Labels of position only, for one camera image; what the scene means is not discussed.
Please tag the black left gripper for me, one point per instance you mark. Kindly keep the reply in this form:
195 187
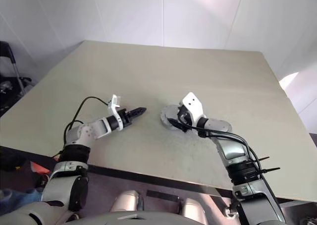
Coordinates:
125 117

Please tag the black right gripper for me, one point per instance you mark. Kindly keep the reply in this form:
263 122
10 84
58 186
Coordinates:
187 117

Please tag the silver motor housing copper windings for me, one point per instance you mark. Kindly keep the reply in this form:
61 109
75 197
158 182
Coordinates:
168 125

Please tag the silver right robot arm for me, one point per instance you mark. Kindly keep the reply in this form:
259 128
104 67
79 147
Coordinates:
235 150

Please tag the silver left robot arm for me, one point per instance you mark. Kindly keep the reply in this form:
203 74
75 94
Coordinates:
64 175

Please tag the grey spoked floor wheel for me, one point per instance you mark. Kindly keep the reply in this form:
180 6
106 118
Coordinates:
309 221

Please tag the black flat floor strip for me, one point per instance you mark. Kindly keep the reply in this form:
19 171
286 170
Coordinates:
162 195

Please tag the silver rounded robot leg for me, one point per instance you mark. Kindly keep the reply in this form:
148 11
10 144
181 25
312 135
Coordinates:
192 207
127 201

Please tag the grey robot torso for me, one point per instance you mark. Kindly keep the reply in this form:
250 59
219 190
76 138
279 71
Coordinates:
153 218

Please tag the white castor wheel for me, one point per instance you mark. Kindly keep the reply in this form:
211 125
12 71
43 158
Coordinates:
230 212

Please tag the orange object under table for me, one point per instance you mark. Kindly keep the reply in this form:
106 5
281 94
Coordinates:
39 168

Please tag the black folding cart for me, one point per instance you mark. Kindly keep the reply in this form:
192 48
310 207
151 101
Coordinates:
8 86

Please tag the blue fabric bundle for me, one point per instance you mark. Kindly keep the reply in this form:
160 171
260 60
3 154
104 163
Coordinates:
19 197

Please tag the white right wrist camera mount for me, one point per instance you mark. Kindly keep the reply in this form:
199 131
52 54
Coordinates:
194 106

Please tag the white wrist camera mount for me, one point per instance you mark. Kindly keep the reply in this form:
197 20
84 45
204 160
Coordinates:
194 106
114 104

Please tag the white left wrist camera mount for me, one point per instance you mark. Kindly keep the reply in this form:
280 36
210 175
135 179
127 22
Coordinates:
114 104

